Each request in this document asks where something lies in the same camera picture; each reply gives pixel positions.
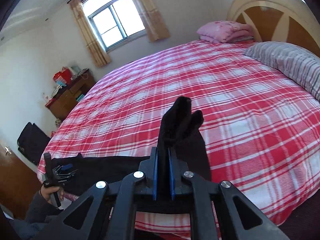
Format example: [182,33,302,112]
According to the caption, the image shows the black pants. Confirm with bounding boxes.
[51,96,212,196]

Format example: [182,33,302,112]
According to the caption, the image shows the left forearm dark sleeve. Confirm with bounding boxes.
[24,191,63,224]

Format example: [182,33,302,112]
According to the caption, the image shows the left hand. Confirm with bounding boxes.
[40,185,64,204]

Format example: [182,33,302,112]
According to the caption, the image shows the brown wooden door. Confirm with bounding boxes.
[0,147,41,219]

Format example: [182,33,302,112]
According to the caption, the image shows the black folding chair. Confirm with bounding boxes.
[17,122,50,166]

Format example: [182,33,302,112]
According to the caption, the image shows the dark blue jacket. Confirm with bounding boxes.
[7,215,57,239]

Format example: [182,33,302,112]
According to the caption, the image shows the brown wooden desk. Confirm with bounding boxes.
[46,69,96,120]

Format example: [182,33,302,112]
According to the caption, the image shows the red white plaid bedsheet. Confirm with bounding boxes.
[37,39,320,240]

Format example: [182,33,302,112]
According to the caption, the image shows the red gift bag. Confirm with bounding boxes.
[53,67,73,85]

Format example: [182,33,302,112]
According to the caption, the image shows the beige curtain left window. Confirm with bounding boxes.
[69,0,111,68]

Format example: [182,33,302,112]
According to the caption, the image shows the beige curtain right of window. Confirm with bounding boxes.
[133,0,170,42]

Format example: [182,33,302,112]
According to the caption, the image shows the pink folded quilt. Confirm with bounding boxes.
[197,21,254,44]

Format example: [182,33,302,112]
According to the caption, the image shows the striped pillow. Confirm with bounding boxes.
[244,41,320,100]

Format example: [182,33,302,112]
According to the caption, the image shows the wooden headboard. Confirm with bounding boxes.
[227,0,319,56]

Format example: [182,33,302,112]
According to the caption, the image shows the window with grey frame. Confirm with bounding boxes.
[83,0,146,50]

